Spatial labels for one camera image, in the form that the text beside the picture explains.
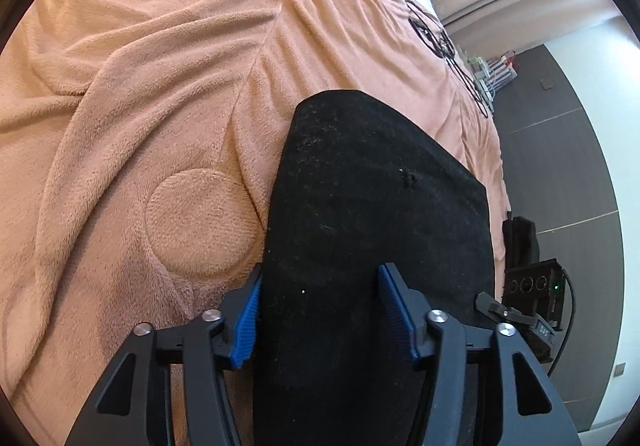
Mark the striped gift bag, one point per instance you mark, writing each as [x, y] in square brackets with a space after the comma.
[502, 70]

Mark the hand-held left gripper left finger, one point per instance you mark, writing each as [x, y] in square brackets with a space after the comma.
[247, 321]

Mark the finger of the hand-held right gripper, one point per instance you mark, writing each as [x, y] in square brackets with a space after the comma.
[492, 307]

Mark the black pants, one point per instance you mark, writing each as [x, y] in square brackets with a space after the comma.
[360, 206]

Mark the black bag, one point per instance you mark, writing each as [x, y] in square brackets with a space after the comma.
[520, 241]

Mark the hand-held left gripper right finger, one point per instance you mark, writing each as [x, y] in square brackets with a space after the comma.
[397, 311]

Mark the pale green storage drawers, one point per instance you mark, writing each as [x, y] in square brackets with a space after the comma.
[482, 75]

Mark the orange fleece blanket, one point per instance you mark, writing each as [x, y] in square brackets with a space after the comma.
[150, 75]

